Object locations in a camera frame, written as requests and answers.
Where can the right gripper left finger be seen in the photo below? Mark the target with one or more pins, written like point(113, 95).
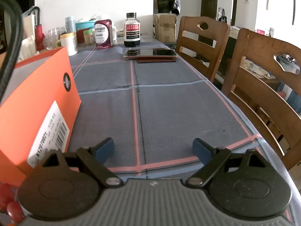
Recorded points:
point(65, 185)

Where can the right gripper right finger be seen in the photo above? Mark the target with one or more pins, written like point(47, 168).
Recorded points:
point(243, 185)

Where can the red tomato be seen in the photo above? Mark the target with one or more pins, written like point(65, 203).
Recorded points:
point(9, 206)

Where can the orange cardboard box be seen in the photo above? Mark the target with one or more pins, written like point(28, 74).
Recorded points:
point(38, 112)

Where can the near wooden chair right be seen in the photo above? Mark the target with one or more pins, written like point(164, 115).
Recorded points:
point(263, 50)

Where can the wooden chair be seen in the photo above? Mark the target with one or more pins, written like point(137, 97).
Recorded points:
point(210, 29)
point(263, 50)

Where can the blue plaid tablecloth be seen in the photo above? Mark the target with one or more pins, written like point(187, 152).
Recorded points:
point(153, 112)

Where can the white paper bag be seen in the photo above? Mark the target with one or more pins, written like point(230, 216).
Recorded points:
point(28, 44)

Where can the far wooden chair right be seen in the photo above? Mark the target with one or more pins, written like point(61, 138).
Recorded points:
point(210, 29)

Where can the white yellow lidded cup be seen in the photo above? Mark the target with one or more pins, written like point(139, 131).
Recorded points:
point(69, 41)

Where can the red folded umbrella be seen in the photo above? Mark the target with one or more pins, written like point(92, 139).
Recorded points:
point(39, 36)

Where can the smartphone in brown case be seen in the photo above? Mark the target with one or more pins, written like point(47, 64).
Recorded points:
point(154, 55)

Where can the teal plastic container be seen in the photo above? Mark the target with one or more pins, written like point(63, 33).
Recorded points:
point(84, 25)

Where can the purple vitamin bottle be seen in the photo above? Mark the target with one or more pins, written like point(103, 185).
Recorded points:
point(103, 34)

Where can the dark supplement bottle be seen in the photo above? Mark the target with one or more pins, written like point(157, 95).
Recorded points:
point(131, 31)

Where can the brown cardboard box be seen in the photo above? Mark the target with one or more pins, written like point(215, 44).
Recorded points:
point(165, 27)

